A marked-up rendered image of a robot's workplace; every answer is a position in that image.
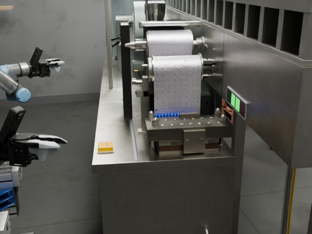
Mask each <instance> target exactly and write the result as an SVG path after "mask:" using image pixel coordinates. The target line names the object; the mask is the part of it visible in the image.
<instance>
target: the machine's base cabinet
mask: <svg viewBox="0 0 312 234"><path fill-rule="evenodd" d="M235 168H236V164H226V165H210V166H195V167H179V168H164V169H142V170H126V171H111V172H100V173H99V180H100V194H101V207H102V221H103V234H206V231H205V230H204V227H205V226H208V228H209V230H208V234H231V228H232V215H233V201H234V182H235Z"/></svg>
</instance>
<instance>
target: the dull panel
mask: <svg viewBox="0 0 312 234"><path fill-rule="evenodd" d="M204 91H209V92H210V94H211V95H212V105H211V115H214V114H215V109H216V108H220V110H221V105H222V97H221V96H220V95H219V94H218V93H217V92H216V91H215V90H214V88H213V87H212V86H211V85H210V84H209V83H208V82H207V81H206V80H205V79H204V78H202V81H201V92H204Z"/></svg>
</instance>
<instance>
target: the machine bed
mask: <svg viewBox="0 0 312 234"><path fill-rule="evenodd" d="M141 88H142V86H139V87H131V91H132V118H124V108H123V88H122V87H115V75H114V58H113V88H109V74H108V59H107V58H104V66H103V74H102V82H101V90H100V98H99V107H98V115H97V125H96V134H95V142H94V150H93V158H92V172H93V173H95V172H111V171H126V170H142V169H164V168H179V167H195V166H210V165H226V164H236V155H235V154H234V152H233V151H232V150H231V148H230V147H229V145H228V144H227V143H226V141H225V140H224V138H221V142H222V145H221V146H218V148H219V151H205V152H202V153H185V154H184V153H170V154H159V151H158V147H157V149H150V146H151V142H148V141H147V137H146V134H138V133H137V129H141V128H142V127H141V97H137V95H136V93H135V92H136V89H141ZM129 120H133V123H134V130H135V136H136V144H137V151H138V157H139V161H134V155H133V147H132V139H131V131H130V121H129ZM99 142H113V145H114V147H115V152H109V153H97V149H98V143H99ZM156 146H157V144H156Z"/></svg>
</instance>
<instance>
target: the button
mask: <svg viewBox="0 0 312 234"><path fill-rule="evenodd" d="M98 151H99V152H107V151H113V142H99V143H98Z"/></svg>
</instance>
